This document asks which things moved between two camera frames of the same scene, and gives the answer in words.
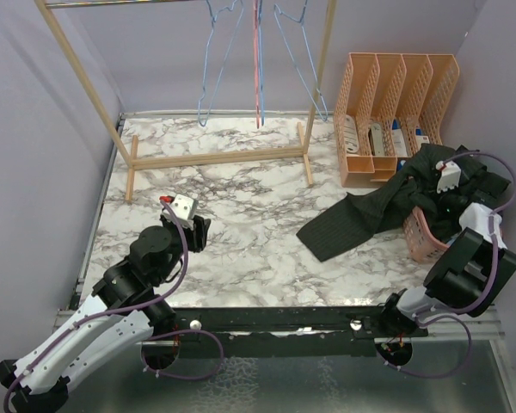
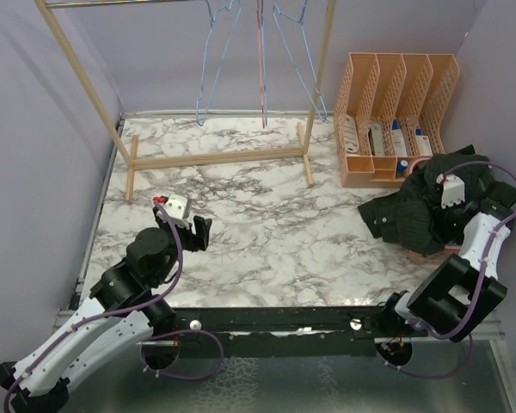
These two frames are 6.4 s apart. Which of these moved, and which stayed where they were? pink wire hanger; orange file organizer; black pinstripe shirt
Moved: pink wire hanger; black pinstripe shirt
Stayed: orange file organizer
